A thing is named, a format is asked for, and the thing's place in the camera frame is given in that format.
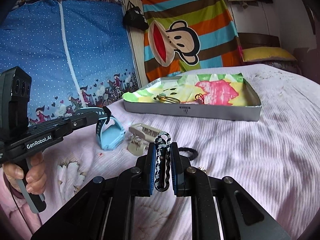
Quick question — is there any black white striped hair clip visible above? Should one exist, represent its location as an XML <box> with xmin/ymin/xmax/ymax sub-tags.
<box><xmin>154</xmin><ymin>131</ymin><xmax>171</xmax><ymax>192</ymax></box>

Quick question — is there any beige hair claw clip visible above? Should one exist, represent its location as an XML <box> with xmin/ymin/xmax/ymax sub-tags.
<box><xmin>127</xmin><ymin>123</ymin><xmax>161</xmax><ymax>157</ymax></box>

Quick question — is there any left hand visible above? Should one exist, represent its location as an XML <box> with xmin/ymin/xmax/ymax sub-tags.
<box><xmin>2</xmin><ymin>152</ymin><xmax>47</xmax><ymax>194</ymax></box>

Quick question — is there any pink striped bed sheet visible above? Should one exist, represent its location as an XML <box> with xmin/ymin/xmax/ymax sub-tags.
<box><xmin>1</xmin><ymin>64</ymin><xmax>319</xmax><ymax>239</ymax></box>

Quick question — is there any blue dotted fabric wardrobe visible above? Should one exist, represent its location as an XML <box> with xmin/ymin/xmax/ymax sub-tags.
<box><xmin>1</xmin><ymin>0</ymin><xmax>138</xmax><ymax>125</ymax></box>

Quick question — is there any grey shallow cardboard box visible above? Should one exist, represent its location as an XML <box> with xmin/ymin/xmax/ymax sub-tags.
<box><xmin>124</xmin><ymin>79</ymin><xmax>262</xmax><ymax>121</ymax></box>

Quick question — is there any colourful paper box lining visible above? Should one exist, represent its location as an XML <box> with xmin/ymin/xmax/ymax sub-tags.
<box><xmin>123</xmin><ymin>74</ymin><xmax>252</xmax><ymax>106</ymax></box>

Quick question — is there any black hanging bag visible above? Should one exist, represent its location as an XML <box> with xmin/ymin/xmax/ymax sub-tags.
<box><xmin>123</xmin><ymin>1</ymin><xmax>149</xmax><ymax>31</ymax></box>

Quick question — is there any yellow pillow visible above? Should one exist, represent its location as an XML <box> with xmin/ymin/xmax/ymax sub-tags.
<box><xmin>242</xmin><ymin>47</ymin><xmax>297</xmax><ymax>62</ymax></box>

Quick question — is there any striped monkey cartoon blanket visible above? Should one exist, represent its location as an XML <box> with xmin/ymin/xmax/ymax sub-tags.
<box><xmin>142</xmin><ymin>0</ymin><xmax>242</xmax><ymax>81</ymax></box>

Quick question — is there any dark wooden headboard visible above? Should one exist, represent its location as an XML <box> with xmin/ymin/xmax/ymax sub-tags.
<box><xmin>238</xmin><ymin>33</ymin><xmax>280</xmax><ymax>49</ymax></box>

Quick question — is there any black braided hair tie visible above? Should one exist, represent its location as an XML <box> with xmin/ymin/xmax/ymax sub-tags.
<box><xmin>177</xmin><ymin>147</ymin><xmax>199</xmax><ymax>162</ymax></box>

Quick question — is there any dark green hair tie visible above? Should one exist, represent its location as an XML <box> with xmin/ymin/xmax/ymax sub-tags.
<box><xmin>152</xmin><ymin>93</ymin><xmax>181</xmax><ymax>104</ymax></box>

